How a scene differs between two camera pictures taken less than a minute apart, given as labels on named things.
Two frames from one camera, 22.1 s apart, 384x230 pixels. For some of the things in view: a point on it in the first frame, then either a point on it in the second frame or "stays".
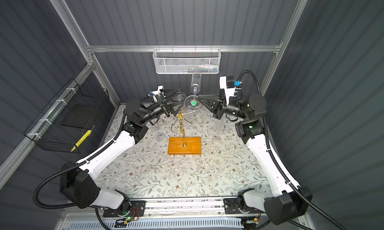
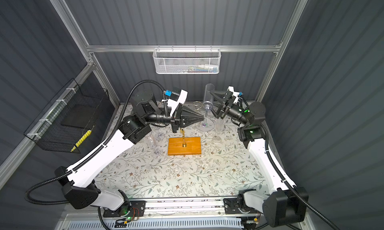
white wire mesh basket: (186, 61) stays
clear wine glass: (219, 126) to (197, 105)
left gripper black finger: (169, 94) to (189, 117)
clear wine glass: (194, 102) to (219, 126)
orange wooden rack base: (193, 145) stays
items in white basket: (202, 68) stays
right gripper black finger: (217, 112) stays
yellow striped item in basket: (81, 140) stays
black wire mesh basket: (73, 114) stays
